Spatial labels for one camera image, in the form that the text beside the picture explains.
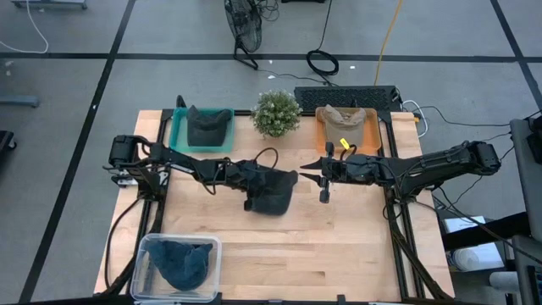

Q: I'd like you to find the white paper sheet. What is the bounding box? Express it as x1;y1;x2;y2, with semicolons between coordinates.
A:
443;215;487;234

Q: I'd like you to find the black floor fan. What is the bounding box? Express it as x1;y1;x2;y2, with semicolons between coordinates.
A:
223;0;263;72

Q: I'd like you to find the white roll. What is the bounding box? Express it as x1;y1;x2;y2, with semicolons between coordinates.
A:
451;243;505;272

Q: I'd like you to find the orange plastic bin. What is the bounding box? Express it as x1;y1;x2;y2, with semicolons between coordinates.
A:
314;106;383;156

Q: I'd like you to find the white floor cable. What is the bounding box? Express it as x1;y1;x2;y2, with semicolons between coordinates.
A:
0;0;50;55

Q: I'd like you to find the thin black floor cable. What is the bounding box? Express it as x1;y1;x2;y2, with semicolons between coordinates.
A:
417;105;512;128

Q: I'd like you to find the white power cable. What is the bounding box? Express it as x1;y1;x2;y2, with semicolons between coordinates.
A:
401;99;429;139

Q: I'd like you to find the olive khaki baseball cap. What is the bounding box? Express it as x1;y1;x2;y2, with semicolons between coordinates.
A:
318;104;368;147

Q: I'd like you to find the yellow cable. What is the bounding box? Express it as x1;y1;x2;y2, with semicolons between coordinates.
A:
373;0;406;86

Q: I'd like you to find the small potted green plant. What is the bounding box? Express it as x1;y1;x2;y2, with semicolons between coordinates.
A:
250;88;304;139

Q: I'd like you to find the black beam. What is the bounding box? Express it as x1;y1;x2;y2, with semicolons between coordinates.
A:
442;211;530;252

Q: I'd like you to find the black aluminium table frame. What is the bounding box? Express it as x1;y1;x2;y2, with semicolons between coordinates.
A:
101;95;455;302

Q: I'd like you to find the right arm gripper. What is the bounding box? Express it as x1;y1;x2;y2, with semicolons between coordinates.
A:
298;141;384;204

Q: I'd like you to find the grey floor bar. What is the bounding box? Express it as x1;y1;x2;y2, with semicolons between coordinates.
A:
0;95;41;108

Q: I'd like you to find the teal plastic bin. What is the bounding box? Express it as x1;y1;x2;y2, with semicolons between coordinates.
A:
169;107;236;154

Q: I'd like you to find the grey metal cabinet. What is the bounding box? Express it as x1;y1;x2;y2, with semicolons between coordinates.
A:
510;116;542;242

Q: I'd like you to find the black perforated computer case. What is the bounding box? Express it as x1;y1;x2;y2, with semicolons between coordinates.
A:
293;85;402;114

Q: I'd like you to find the clear plastic bin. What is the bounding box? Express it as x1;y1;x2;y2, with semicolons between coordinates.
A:
130;232;224;302

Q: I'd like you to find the black coiled cable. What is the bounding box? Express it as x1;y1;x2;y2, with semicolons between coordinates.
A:
305;0;340;80

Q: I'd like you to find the blue denim baseball cap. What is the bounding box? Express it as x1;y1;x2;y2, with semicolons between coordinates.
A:
158;241;214;292
146;240;179;266

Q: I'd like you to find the grey platform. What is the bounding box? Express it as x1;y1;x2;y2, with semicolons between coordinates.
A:
11;0;89;11

